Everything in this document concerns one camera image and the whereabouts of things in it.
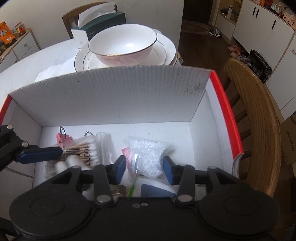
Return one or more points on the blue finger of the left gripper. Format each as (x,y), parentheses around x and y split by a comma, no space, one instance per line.
(35,154)

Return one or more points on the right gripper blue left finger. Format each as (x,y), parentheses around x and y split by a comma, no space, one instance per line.
(120,165)

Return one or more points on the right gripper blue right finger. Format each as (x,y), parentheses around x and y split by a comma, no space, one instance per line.
(169,168)

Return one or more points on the cotton swab pack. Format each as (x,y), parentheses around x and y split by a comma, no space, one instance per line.
(91,150)

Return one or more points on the pink binder clip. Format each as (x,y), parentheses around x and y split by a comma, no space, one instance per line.
(63,139)

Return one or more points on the gold foil snack packet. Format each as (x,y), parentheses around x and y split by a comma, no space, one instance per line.
(118,190)

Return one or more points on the white bead bag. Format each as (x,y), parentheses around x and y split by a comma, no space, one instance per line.
(144,157)

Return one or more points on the red white cardboard box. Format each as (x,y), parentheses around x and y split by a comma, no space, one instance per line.
(184,106)

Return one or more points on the white paper napkin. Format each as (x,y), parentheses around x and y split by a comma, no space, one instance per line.
(57,70)

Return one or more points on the near wooden chair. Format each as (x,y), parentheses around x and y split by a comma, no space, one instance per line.
(259,165)

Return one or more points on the white side cabinet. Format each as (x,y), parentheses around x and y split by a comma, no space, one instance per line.
(23,47)

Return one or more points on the orange snack bag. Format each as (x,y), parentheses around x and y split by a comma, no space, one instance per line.
(6,35)

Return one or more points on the white gold-rimmed plate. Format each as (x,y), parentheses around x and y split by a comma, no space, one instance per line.
(163,52)

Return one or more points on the white porcelain bowl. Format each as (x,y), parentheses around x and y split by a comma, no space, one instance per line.
(127,40)

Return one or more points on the brown cardboard box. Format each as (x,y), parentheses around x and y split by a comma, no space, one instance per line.
(288,139)

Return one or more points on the black shoe rack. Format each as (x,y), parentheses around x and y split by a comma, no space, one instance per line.
(259,65)

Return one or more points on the wooden dining chair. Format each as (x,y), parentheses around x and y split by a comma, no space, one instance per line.
(70,19)

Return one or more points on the green white tissue box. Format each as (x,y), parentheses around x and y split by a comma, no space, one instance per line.
(94,20)

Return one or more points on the white storage cabinets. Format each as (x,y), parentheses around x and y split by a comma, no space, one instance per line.
(257,28)

